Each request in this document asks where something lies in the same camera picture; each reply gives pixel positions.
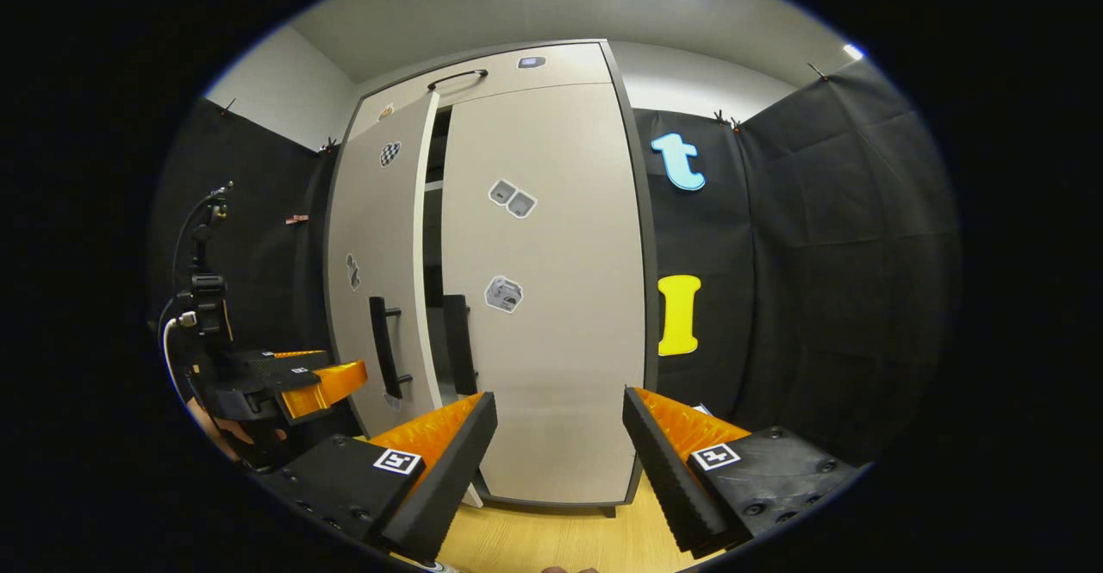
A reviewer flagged white cable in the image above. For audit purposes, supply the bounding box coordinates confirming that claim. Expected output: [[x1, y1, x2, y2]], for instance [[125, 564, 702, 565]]
[[161, 315, 203, 410]]

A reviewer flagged black device on stand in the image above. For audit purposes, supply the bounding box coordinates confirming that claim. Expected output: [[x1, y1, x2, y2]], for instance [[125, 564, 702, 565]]
[[168, 181, 235, 350]]

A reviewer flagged black door handle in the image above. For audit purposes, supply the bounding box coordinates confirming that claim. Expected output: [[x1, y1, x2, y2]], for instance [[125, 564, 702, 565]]
[[369, 296, 413, 400], [442, 294, 479, 397]]

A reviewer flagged black backdrop cloth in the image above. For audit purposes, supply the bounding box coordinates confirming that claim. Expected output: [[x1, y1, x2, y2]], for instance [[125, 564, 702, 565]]
[[146, 60, 964, 470]]

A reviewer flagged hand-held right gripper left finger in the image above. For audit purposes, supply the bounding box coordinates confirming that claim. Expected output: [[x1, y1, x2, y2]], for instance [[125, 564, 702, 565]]
[[259, 390, 501, 564]]

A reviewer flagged white grey cabinet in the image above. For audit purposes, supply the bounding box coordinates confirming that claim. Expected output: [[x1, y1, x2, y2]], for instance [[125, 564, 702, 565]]
[[323, 37, 660, 518]]

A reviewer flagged black drawer handle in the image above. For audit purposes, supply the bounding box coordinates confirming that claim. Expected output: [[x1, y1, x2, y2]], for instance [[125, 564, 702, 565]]
[[427, 69, 489, 92]]

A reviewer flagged white cabinet drawer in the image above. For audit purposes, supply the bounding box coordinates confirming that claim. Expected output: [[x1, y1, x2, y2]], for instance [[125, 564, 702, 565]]
[[349, 41, 614, 141]]

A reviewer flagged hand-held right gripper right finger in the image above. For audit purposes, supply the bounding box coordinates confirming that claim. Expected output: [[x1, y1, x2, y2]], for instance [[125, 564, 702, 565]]
[[620, 386, 865, 558]]

